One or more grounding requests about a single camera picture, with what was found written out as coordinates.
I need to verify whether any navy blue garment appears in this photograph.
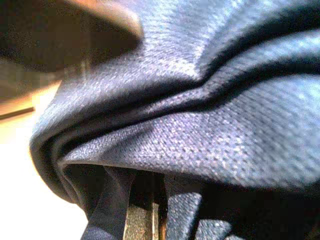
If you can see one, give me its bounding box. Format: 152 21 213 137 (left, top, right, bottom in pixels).
28 0 320 240

